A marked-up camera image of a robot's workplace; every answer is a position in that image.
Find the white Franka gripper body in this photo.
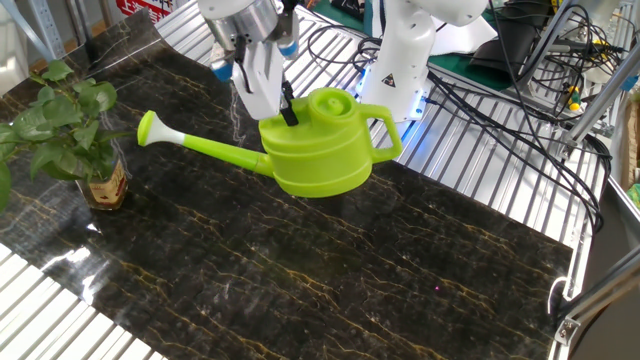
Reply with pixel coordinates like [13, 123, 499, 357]
[234, 39, 287, 121]

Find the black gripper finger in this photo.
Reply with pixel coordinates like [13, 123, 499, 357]
[279, 79, 300, 127]

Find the lime green watering can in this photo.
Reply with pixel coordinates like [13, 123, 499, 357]
[136, 87, 404, 199]

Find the green leafy plant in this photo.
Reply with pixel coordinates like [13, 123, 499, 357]
[0, 59, 132, 216]

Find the red white sign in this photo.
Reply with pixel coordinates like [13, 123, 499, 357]
[115, 0, 174, 24]

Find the dark marble pattern mat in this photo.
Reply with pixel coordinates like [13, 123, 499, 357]
[0, 8, 574, 360]

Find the glass bottle with label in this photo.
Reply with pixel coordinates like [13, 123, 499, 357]
[74, 149, 130, 211]

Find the white cloth sheet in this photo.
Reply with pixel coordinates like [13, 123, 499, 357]
[429, 14, 501, 57]

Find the black pouch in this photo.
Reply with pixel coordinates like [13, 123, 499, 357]
[472, 4, 544, 84]

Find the yellow green screwdriver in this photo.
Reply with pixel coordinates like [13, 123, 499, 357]
[564, 84, 582, 112]

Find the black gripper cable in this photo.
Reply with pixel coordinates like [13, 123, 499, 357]
[232, 33, 253, 95]

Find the silver blue-tipped camera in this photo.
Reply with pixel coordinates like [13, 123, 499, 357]
[209, 42, 235, 84]
[276, 12, 301, 59]

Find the grey metal frame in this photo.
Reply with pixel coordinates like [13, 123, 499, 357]
[0, 0, 69, 64]

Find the aluminium diagonal post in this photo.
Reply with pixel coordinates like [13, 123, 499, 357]
[564, 49, 640, 146]

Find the black cable bundle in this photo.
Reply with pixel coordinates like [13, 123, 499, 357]
[305, 0, 631, 235]

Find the aluminium bracket post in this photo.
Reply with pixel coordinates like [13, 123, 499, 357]
[553, 258, 640, 347]

